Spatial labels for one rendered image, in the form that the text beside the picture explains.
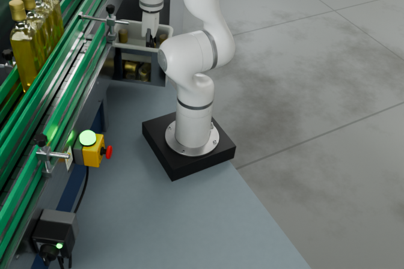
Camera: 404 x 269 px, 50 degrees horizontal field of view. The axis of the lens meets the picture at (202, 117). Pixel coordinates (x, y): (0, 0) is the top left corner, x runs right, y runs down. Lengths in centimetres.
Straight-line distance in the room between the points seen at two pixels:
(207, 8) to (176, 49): 14
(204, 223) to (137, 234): 21
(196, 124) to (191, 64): 25
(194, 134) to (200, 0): 47
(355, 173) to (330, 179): 17
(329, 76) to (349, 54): 39
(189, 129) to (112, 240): 42
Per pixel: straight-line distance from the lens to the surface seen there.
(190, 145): 146
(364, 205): 258
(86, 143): 123
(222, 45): 124
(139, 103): 173
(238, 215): 141
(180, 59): 119
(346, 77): 341
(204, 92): 130
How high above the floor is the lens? 191
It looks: 44 degrees down
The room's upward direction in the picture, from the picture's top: 7 degrees clockwise
